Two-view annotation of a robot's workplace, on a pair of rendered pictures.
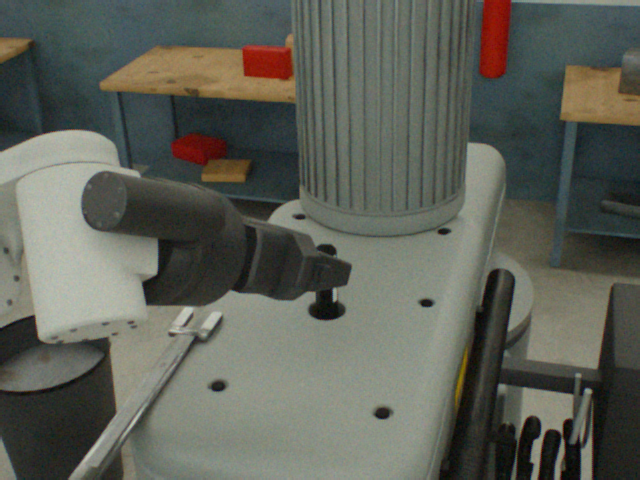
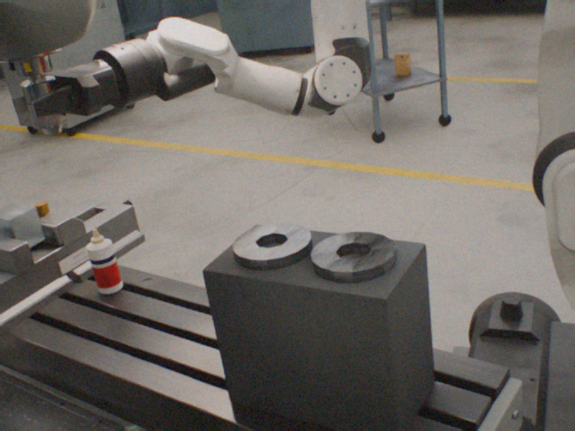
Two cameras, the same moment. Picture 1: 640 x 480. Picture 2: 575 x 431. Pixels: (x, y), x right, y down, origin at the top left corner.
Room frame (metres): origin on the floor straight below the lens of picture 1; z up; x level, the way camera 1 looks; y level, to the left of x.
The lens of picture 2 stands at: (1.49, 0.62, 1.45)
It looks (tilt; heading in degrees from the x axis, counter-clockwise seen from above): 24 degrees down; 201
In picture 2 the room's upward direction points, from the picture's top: 9 degrees counter-clockwise
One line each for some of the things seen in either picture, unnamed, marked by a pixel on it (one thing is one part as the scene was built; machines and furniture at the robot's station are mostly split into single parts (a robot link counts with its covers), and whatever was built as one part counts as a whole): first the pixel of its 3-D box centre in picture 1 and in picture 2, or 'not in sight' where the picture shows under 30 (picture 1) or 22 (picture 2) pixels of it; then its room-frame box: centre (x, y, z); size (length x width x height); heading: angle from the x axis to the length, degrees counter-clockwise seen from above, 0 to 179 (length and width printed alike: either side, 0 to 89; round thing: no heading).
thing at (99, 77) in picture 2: not in sight; (99, 85); (0.60, 0.02, 1.24); 0.13 x 0.12 x 0.10; 65
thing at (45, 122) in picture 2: not in sight; (45, 105); (0.69, -0.01, 1.23); 0.05 x 0.05 x 0.05
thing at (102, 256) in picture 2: not in sight; (103, 259); (0.63, -0.03, 0.96); 0.04 x 0.04 x 0.11
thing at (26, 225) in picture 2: not in sight; (16, 227); (0.63, -0.18, 1.01); 0.06 x 0.05 x 0.06; 75
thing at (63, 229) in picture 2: not in sight; (46, 225); (0.58, -0.17, 0.99); 0.12 x 0.06 x 0.04; 75
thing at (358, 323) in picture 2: not in sight; (322, 321); (0.84, 0.39, 1.00); 0.22 x 0.12 x 0.20; 79
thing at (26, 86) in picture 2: not in sight; (38, 83); (0.69, -0.01, 1.26); 0.05 x 0.05 x 0.01
